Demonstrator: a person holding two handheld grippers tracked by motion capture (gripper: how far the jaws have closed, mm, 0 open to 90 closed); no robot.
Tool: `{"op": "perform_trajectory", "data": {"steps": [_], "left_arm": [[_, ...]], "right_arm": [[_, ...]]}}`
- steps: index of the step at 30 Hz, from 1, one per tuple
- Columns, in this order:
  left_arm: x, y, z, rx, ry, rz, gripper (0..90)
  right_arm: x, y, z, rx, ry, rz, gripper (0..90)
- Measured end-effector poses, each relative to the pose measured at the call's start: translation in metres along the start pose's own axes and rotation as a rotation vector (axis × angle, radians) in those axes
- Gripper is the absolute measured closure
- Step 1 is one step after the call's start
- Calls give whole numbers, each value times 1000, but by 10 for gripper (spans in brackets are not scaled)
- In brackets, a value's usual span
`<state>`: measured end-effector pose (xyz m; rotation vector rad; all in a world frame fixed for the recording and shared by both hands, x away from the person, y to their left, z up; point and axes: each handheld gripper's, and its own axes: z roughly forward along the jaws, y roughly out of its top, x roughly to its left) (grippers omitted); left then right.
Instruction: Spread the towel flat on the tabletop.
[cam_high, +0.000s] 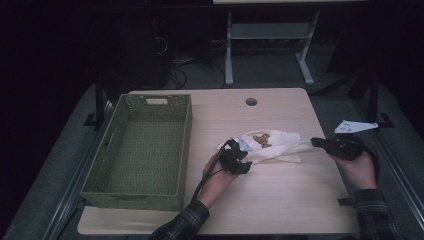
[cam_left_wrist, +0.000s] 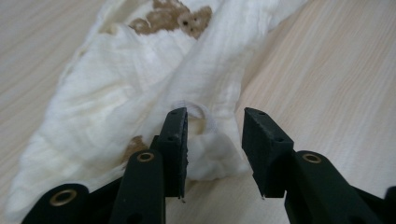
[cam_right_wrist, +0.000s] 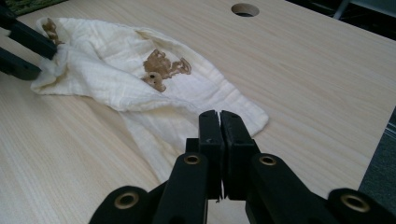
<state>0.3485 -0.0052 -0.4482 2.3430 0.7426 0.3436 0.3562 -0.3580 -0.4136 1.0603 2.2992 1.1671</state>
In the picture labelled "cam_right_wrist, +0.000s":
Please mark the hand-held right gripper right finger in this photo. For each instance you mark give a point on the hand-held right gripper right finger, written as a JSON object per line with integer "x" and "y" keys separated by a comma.
{"x": 238, "y": 149}

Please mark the white cloth with brown print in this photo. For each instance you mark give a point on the white cloth with brown print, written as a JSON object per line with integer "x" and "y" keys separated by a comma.
{"x": 102, "y": 62}

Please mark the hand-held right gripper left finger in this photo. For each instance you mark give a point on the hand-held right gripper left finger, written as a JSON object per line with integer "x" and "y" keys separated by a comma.
{"x": 213, "y": 149}

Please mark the green woven basket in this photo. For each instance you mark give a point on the green woven basket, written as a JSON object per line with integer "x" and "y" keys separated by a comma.
{"x": 25, "y": 4}

